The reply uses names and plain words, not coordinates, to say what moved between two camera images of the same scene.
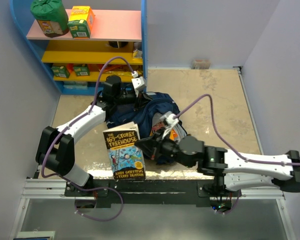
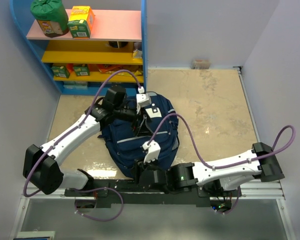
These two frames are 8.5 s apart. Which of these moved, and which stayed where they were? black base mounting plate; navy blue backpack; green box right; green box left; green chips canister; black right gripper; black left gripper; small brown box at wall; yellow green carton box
Moved: black right gripper; black left gripper; navy blue backpack
Stayed: small brown box at wall; yellow green carton box; green box left; black base mounting plate; green chips canister; green box right
